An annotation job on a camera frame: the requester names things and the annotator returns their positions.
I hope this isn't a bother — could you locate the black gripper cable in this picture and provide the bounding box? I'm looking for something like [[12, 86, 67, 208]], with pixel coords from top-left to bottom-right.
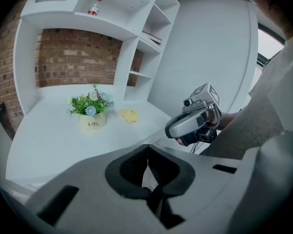
[[190, 140, 202, 155]]

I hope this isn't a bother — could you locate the person's beige shirt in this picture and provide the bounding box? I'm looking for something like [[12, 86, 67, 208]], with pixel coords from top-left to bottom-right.
[[200, 33, 293, 160]]

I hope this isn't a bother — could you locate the white shelf hutch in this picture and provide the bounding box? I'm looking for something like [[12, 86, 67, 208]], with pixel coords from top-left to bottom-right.
[[13, 0, 181, 118]]

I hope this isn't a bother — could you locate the tall white wardrobe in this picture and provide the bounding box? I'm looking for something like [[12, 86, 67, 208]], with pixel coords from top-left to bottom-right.
[[147, 0, 258, 153]]

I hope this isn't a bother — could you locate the artificial flower bouquet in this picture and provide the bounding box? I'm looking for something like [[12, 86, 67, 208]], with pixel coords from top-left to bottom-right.
[[67, 84, 115, 134]]

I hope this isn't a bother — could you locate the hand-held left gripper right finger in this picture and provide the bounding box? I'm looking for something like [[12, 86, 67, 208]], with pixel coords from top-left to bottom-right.
[[147, 144, 195, 197]]

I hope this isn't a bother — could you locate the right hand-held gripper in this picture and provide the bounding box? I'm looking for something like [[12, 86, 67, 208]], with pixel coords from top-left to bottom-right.
[[165, 82, 222, 147]]

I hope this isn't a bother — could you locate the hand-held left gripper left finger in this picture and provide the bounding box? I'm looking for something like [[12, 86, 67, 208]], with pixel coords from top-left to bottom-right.
[[105, 144, 152, 200]]

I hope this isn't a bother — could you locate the person's right forearm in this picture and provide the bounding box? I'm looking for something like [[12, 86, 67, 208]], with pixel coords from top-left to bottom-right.
[[219, 111, 240, 131]]

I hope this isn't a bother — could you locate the red-capped clear bottle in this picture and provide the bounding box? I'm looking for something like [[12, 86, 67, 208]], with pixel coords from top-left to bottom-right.
[[87, 0, 104, 16]]

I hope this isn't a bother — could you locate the person's head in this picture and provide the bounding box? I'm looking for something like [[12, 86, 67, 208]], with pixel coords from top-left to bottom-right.
[[239, 0, 293, 41]]

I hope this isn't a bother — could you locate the person's right hand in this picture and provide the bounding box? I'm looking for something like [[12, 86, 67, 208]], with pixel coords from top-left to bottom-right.
[[206, 108, 220, 128]]

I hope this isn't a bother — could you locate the dark framed window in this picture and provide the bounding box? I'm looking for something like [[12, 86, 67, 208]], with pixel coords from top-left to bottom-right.
[[256, 28, 286, 68]]

